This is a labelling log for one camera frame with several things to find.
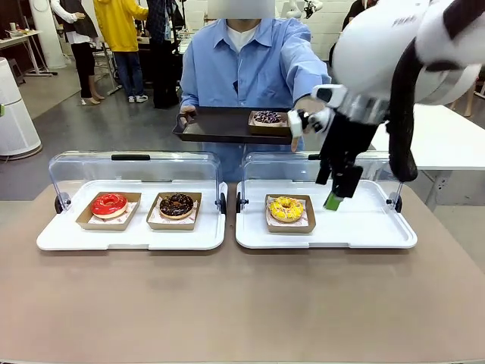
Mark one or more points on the person's left hand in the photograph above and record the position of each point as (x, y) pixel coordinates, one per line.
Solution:
(296, 144)

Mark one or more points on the yellow glazed donut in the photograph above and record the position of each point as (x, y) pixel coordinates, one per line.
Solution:
(308, 225)

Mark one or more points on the black serving tray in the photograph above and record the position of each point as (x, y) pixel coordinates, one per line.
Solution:
(216, 127)

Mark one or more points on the white display tray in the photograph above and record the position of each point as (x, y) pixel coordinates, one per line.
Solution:
(360, 235)
(132, 239)

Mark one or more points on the person's left forearm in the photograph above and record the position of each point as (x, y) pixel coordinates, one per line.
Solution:
(308, 76)

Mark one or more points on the person in dark clothes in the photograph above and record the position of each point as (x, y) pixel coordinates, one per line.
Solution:
(163, 45)

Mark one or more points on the person's right hand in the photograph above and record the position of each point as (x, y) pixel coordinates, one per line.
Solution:
(187, 110)

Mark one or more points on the person in blue shirt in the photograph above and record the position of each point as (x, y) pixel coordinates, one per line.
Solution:
(250, 64)

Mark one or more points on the chocolate sprinkle donut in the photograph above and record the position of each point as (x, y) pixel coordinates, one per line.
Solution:
(176, 206)

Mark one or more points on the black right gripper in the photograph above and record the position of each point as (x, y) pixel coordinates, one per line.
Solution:
(348, 140)

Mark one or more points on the chocolate glazed donut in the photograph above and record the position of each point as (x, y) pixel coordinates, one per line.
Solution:
(155, 223)

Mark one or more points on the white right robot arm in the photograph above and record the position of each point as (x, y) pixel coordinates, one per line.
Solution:
(371, 57)

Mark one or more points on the person in yellow hoodie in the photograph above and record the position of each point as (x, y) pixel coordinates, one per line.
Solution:
(117, 26)

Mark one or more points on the yellow sprinkle donut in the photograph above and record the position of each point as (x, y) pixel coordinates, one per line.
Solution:
(286, 209)

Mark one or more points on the white background desk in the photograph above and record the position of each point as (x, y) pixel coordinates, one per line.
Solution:
(19, 38)

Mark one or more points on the white air purifier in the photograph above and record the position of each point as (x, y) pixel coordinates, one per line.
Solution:
(15, 117)

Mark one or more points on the person in black vest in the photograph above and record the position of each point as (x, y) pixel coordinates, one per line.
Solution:
(81, 34)

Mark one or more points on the red glazed donut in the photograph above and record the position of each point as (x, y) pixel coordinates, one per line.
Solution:
(109, 206)
(85, 221)

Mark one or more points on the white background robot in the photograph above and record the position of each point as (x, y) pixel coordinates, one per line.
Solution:
(307, 7)

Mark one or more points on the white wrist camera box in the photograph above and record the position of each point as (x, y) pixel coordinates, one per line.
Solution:
(295, 123)

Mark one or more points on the white round column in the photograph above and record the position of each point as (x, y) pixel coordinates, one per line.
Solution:
(45, 34)

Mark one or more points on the purple striped chocolate donut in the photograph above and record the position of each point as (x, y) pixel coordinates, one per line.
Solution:
(269, 117)

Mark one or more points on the sprinkled chocolate donut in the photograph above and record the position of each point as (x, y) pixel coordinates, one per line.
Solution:
(267, 130)

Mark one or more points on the clear display lid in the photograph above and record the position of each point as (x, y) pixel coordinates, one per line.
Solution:
(280, 168)
(136, 168)

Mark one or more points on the person's right forearm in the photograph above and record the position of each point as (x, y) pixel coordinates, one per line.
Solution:
(188, 91)

